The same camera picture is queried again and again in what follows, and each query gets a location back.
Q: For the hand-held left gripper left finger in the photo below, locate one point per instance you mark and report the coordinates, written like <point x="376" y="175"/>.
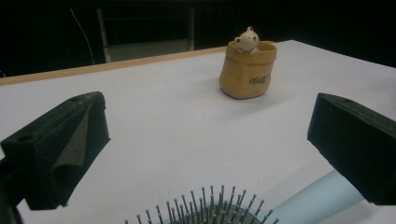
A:
<point x="46" y="149"/>

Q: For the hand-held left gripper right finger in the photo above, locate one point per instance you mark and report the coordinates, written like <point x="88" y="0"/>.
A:
<point x="358" y="143"/>

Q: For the light blue hairbrush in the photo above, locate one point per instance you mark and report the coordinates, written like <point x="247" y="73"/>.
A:
<point x="317" y="199"/>

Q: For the wooden table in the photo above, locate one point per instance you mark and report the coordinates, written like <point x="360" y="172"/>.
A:
<point x="93" y="67"/>

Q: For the white table cover sheet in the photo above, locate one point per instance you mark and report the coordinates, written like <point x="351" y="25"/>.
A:
<point x="174" y="130"/>

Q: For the white metal desk frame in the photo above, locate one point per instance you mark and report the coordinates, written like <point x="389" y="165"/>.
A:
<point x="146" y="51"/>

